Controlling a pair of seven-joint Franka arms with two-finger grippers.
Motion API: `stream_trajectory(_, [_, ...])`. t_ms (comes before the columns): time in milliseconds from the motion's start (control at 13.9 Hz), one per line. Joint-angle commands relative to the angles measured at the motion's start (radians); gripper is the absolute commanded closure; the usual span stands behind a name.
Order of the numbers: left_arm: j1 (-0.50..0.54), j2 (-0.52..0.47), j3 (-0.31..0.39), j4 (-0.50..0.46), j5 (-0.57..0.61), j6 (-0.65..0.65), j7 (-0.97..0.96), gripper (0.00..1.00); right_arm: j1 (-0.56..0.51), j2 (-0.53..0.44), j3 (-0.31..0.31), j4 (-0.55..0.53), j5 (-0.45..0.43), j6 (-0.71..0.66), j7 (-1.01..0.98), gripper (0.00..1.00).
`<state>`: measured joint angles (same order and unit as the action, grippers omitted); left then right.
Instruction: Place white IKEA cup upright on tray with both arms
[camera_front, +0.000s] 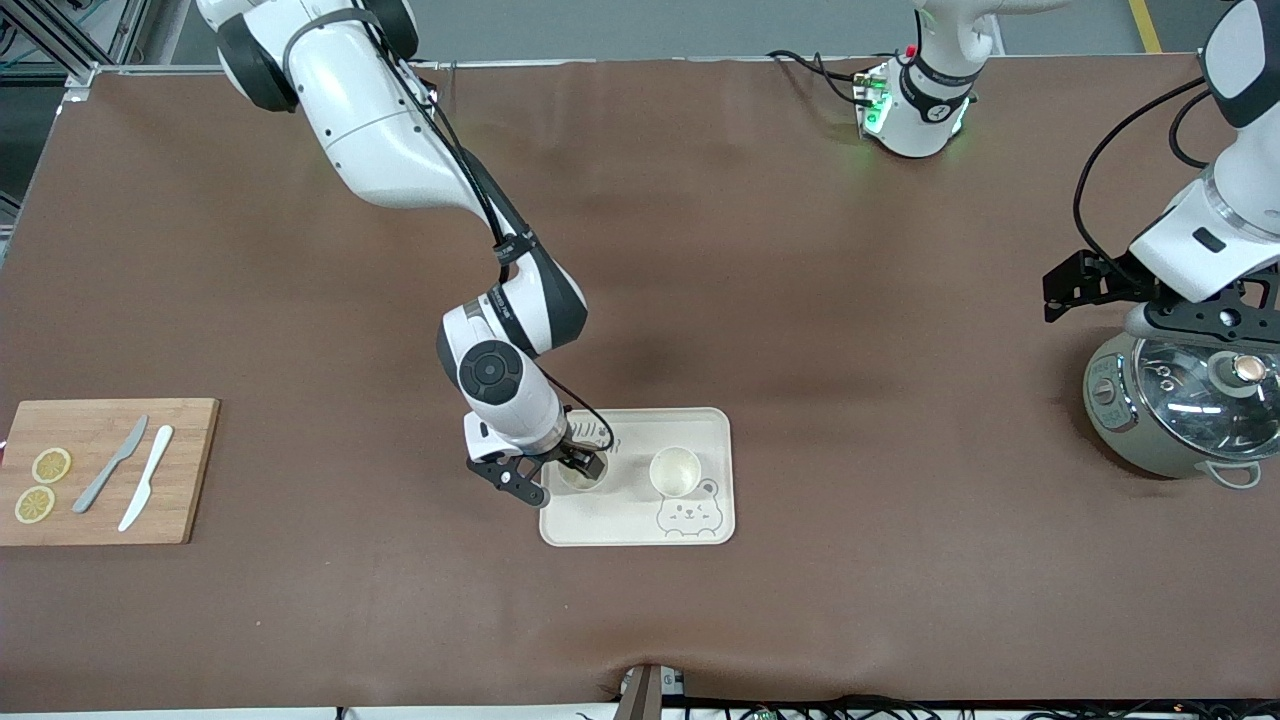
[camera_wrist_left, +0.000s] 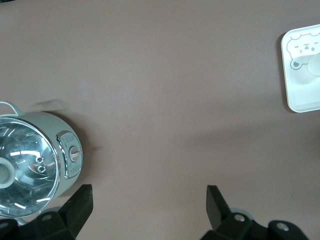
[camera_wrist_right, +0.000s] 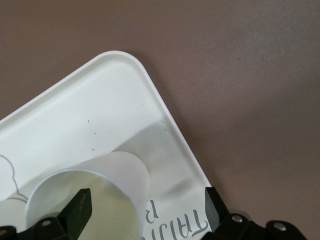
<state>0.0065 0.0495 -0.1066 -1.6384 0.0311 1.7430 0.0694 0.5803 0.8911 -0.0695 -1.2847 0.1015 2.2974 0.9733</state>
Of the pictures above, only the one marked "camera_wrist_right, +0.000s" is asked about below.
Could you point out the white plastic cup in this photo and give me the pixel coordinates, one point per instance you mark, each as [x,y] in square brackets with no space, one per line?
[125,175]

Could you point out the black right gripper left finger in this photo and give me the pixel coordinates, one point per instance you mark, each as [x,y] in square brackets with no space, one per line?
[80,210]

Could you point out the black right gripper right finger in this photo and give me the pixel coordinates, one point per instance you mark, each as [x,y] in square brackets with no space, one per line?
[225,225]

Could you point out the brown table cover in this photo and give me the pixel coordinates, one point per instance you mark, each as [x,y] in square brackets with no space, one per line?
[225,75]

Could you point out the cream tray with bear print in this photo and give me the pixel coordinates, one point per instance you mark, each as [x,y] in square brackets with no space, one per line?
[75,112]

